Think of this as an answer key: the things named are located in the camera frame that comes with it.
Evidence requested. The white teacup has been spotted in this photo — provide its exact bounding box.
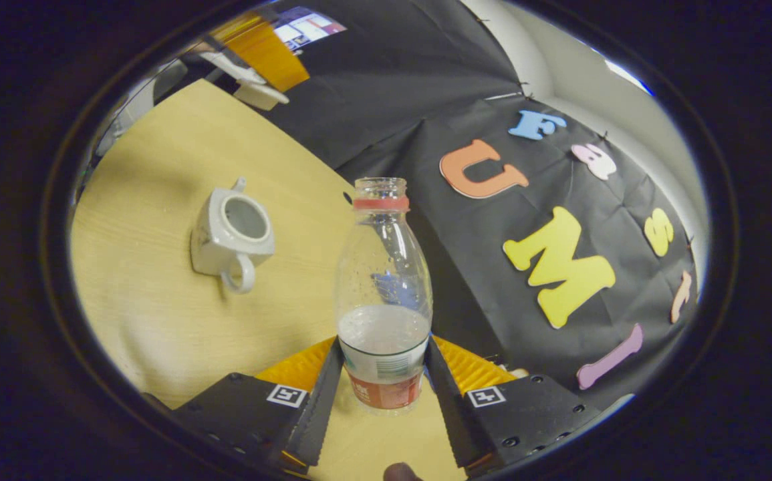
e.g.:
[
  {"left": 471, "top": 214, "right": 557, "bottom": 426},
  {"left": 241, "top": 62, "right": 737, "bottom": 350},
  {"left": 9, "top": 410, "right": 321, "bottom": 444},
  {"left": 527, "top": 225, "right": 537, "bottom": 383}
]
[{"left": 190, "top": 177, "right": 277, "bottom": 295}]

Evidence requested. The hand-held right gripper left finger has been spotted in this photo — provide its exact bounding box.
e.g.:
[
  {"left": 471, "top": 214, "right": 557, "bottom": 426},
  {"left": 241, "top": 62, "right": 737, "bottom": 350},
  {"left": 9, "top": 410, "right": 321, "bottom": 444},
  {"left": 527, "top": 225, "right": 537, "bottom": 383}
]
[{"left": 170, "top": 336, "right": 346, "bottom": 476}]

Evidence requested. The black backdrop cloth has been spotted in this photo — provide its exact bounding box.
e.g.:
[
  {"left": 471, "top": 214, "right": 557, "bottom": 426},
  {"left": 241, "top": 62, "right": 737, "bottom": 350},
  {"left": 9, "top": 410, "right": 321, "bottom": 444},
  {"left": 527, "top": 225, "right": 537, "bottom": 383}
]
[{"left": 252, "top": 0, "right": 700, "bottom": 412}]

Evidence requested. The clear water bottle red label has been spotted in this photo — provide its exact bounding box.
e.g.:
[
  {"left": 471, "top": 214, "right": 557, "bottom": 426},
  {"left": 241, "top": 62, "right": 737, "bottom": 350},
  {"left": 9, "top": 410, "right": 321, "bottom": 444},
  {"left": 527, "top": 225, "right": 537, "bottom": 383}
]
[{"left": 334, "top": 177, "right": 434, "bottom": 413}]

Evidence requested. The computer monitor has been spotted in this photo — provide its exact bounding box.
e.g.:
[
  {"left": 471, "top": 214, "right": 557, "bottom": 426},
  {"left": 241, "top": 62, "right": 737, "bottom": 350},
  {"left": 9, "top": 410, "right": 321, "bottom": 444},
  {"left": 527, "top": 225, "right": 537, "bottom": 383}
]
[{"left": 272, "top": 7, "right": 348, "bottom": 51}]

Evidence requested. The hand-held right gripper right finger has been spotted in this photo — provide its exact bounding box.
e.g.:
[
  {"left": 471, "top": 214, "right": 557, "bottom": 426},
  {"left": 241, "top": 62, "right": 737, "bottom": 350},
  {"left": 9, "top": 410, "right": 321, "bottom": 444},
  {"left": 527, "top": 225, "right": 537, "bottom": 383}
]
[{"left": 424, "top": 333, "right": 602, "bottom": 478}]

